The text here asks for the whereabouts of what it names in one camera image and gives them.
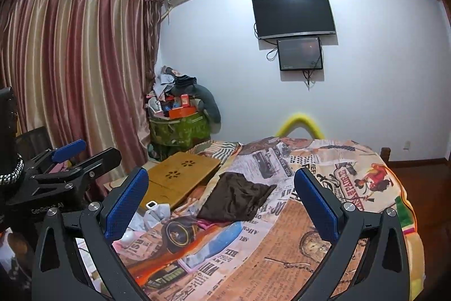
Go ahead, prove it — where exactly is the pink striped curtain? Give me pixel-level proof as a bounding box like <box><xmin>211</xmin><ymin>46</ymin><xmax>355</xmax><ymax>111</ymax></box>
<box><xmin>0</xmin><ymin>0</ymin><xmax>163</xmax><ymax>205</ymax></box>

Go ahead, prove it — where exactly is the printed blanket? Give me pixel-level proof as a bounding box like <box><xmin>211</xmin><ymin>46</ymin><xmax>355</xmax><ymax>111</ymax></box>
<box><xmin>113</xmin><ymin>136</ymin><xmax>428</xmax><ymax>301</ymax></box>

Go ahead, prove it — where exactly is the green fabric storage box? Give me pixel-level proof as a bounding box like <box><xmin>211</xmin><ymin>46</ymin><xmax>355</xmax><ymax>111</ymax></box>
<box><xmin>148</xmin><ymin>111</ymin><xmax>211</xmax><ymax>161</ymax></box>

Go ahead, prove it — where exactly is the large black wall television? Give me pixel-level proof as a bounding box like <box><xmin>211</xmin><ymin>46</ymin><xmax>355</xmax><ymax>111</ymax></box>
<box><xmin>251</xmin><ymin>0</ymin><xmax>337</xmax><ymax>40</ymax></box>

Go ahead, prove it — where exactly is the brown cloth garment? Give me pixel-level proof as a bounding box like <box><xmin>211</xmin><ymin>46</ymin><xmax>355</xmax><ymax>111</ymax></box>
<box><xmin>196</xmin><ymin>171</ymin><xmax>278</xmax><ymax>221</ymax></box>

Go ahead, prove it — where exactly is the white crumpled cloth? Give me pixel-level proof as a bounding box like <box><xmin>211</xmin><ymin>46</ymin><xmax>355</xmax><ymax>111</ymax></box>
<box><xmin>128</xmin><ymin>201</ymin><xmax>172</xmax><ymax>235</ymax></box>

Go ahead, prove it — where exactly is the striped bedsheet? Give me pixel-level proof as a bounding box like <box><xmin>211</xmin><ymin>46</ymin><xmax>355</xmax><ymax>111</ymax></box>
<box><xmin>189</xmin><ymin>140</ymin><xmax>241</xmax><ymax>161</ymax></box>

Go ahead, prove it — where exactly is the black mesh chair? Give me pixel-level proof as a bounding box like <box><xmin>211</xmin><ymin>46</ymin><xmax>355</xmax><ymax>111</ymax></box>
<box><xmin>15</xmin><ymin>126</ymin><xmax>49</xmax><ymax>154</ymax></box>

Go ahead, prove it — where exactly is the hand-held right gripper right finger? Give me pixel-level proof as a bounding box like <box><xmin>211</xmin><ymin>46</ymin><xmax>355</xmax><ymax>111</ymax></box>
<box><xmin>293</xmin><ymin>167</ymin><xmax>414</xmax><ymax>301</ymax></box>

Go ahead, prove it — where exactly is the pile of clothes and papers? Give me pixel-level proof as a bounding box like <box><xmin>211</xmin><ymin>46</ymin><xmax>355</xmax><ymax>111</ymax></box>
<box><xmin>145</xmin><ymin>65</ymin><xmax>198</xmax><ymax>118</ymax></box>

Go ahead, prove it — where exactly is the wooden lap desk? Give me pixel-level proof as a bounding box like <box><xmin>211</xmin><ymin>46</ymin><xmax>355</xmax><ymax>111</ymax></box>
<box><xmin>138</xmin><ymin>151</ymin><xmax>232</xmax><ymax>212</ymax></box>

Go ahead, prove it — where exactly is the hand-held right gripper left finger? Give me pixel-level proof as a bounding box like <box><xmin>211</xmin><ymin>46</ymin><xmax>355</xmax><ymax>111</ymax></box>
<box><xmin>32</xmin><ymin>166</ymin><xmax>150</xmax><ymax>301</ymax></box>

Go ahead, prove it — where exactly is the orange box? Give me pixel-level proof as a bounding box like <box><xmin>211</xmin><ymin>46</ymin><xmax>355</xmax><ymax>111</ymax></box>
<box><xmin>168</xmin><ymin>106</ymin><xmax>198</xmax><ymax>120</ymax></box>

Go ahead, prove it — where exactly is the small black wall monitor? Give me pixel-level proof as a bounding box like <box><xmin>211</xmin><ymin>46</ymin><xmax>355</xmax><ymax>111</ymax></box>
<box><xmin>276</xmin><ymin>37</ymin><xmax>324</xmax><ymax>72</ymax></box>

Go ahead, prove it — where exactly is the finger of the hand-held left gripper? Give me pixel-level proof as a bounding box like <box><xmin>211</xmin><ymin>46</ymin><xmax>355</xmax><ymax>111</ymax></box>
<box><xmin>66</xmin><ymin>147</ymin><xmax>123</xmax><ymax>184</ymax></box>
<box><xmin>21</xmin><ymin>140</ymin><xmax>87</xmax><ymax>178</ymax></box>

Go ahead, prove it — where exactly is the pink cloth garment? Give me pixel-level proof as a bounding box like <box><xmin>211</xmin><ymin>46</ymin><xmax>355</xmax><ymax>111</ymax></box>
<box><xmin>196</xmin><ymin>218</ymin><xmax>234</xmax><ymax>230</ymax></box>

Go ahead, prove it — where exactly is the yellow foam tube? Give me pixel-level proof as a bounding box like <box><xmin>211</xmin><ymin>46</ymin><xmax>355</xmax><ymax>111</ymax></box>
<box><xmin>276</xmin><ymin>112</ymin><xmax>325</xmax><ymax>140</ymax></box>

